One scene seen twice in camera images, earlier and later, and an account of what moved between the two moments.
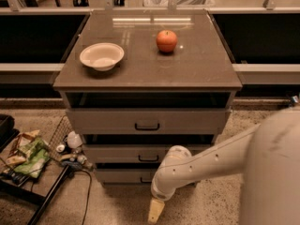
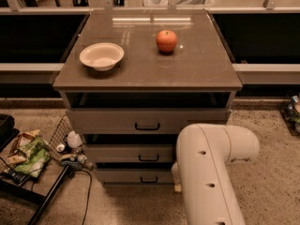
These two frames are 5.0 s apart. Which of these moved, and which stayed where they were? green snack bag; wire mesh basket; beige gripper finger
Moved: beige gripper finger
Stayed: wire mesh basket; green snack bag
